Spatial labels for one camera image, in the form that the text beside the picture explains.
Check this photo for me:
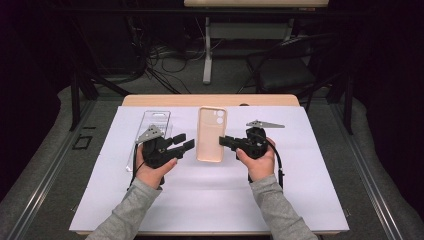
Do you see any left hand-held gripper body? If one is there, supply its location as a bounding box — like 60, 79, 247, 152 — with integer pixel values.
134, 124, 185, 170

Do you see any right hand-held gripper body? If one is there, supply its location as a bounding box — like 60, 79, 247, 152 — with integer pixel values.
237, 119, 286, 160

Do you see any beige phone case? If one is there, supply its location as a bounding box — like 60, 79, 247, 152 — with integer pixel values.
195, 105, 228, 164

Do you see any clear plastic tray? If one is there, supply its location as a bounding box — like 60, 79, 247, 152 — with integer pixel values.
125, 110, 174, 173

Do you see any person's right hand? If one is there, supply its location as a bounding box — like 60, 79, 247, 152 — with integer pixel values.
235, 137, 277, 183

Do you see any person's left hand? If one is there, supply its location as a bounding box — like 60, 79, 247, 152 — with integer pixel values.
134, 142, 179, 190

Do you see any wooden table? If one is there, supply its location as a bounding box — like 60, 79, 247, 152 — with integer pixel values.
75, 93, 350, 237

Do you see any white board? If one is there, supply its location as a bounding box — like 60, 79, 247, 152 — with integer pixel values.
68, 105, 350, 233

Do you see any black chair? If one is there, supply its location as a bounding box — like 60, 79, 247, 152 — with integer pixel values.
238, 33, 338, 98

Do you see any dark curtain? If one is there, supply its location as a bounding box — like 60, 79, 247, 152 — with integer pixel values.
0, 0, 78, 209
349, 0, 424, 218

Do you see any white-legged desk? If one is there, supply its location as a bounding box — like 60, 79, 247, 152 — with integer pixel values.
183, 0, 330, 85

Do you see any left hand-held gripper cable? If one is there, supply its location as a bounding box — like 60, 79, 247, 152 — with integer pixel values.
126, 143, 146, 192

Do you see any hand-held gripper cable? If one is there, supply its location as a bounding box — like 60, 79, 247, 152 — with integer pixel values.
248, 128, 285, 190
126, 143, 146, 192

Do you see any right hand-held gripper cable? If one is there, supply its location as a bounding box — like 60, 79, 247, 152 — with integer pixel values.
248, 128, 285, 190

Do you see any tangle of black cables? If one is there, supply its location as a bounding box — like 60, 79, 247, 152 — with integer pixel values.
128, 16, 228, 95

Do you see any black metal frame post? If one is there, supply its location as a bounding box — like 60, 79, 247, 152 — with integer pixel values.
326, 71, 355, 136
68, 66, 131, 132

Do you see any aluminium rail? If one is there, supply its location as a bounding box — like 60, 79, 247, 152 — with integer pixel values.
4, 99, 98, 240
329, 103, 405, 240

